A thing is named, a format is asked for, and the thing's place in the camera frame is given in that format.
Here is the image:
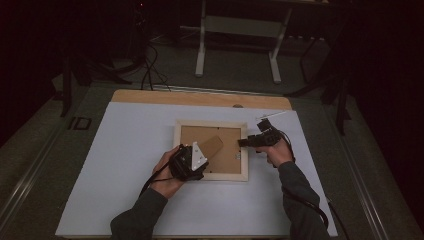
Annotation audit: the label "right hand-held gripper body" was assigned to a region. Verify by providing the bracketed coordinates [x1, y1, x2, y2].
[255, 110, 288, 148]

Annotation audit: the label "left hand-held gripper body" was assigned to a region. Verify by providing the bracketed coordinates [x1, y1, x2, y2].
[169, 141, 210, 183]

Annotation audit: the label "wooden picture frame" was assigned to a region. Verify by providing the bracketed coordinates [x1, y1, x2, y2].
[173, 119, 250, 183]

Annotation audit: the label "person's right hand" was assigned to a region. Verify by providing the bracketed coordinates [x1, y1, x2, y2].
[255, 137, 296, 168]

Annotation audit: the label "person's left hand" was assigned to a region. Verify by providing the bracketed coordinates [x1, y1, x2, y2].
[150, 145, 188, 200]

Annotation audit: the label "white table mat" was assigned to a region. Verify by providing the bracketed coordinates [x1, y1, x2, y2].
[54, 101, 338, 238]

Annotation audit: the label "black stand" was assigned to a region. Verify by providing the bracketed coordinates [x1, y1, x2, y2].
[59, 49, 134, 118]
[285, 33, 354, 136]

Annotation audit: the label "white metal stand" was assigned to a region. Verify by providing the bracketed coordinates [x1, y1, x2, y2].
[194, 0, 294, 84]

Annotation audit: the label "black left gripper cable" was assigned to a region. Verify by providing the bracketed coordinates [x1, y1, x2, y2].
[139, 161, 176, 198]

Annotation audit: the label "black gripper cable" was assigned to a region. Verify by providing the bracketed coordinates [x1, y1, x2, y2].
[279, 129, 351, 240]
[139, 161, 176, 198]

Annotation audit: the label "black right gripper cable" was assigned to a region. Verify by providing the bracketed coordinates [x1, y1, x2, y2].
[279, 129, 351, 240]

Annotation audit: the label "black floor cables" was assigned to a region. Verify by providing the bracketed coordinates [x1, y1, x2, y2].
[139, 41, 173, 92]

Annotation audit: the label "metal floor rail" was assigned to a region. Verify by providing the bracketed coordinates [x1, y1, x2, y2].
[328, 103, 391, 240]
[0, 109, 73, 228]

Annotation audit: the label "black floor bracket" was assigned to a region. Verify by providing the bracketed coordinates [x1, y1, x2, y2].
[68, 116, 93, 131]

